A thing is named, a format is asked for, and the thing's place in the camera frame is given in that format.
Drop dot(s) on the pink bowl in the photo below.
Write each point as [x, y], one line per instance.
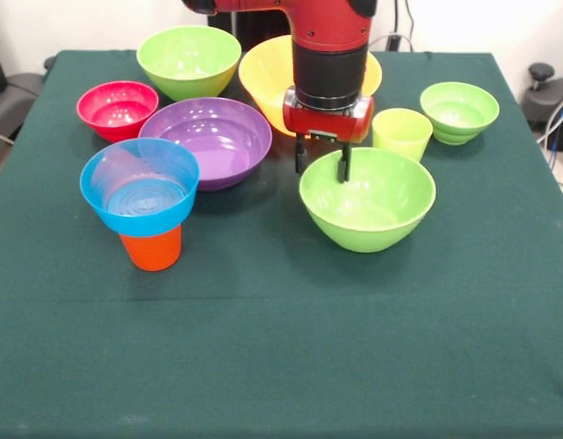
[117, 128]

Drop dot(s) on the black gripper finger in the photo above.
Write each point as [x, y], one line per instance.
[343, 169]
[300, 160]

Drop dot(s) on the yellow-green cup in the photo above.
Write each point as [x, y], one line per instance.
[400, 132]

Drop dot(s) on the purple bowl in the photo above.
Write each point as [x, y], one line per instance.
[217, 146]

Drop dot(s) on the black knobbed stand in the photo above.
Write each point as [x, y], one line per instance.
[542, 73]

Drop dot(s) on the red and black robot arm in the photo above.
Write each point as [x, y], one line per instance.
[329, 68]

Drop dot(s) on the large yellow bowl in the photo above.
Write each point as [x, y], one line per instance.
[263, 82]

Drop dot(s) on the blue bowl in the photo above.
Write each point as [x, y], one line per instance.
[144, 223]

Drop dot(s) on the large light green bowl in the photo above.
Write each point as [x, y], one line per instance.
[368, 233]
[185, 55]

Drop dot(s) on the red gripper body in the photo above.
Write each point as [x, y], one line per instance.
[327, 122]

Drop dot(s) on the small green bowl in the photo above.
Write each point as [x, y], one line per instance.
[464, 110]

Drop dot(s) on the dark green tablecloth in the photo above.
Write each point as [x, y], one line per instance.
[281, 343]

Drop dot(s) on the small black armrest pad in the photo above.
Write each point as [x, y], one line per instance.
[49, 62]

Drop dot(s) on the black power plug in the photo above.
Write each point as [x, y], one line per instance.
[393, 42]

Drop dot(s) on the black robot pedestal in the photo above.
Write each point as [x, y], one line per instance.
[254, 32]

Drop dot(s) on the grey chair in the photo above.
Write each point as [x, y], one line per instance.
[9, 105]

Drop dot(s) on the orange cup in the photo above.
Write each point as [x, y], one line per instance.
[153, 253]

